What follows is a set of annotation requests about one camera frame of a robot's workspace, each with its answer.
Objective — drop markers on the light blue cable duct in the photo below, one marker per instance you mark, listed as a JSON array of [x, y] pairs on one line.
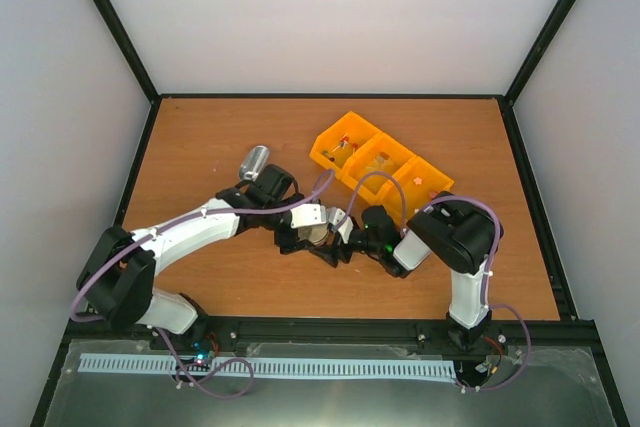
[[272, 368]]

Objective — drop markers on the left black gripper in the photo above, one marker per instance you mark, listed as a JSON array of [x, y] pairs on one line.
[[284, 241]]

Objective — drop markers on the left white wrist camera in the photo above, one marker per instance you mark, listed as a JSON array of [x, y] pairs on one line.
[[308, 215]]

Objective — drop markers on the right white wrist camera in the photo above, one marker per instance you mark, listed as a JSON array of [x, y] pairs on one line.
[[340, 223]]

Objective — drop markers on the orange three-compartment bin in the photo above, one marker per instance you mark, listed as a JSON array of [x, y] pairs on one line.
[[393, 192]]

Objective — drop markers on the clear glass bowl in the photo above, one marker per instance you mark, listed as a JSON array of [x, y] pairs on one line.
[[315, 236]]

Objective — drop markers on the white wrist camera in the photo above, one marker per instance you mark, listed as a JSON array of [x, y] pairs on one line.
[[340, 223], [308, 215]]

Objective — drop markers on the silver metal scoop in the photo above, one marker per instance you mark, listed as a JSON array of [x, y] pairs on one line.
[[254, 162]]

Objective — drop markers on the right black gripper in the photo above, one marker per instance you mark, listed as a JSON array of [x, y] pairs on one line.
[[329, 254]]

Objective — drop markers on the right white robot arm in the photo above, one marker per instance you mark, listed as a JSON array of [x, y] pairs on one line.
[[462, 232]]

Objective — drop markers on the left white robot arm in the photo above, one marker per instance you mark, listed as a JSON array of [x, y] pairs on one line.
[[116, 285]]

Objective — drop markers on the black front rail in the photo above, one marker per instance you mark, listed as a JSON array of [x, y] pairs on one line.
[[429, 337]]

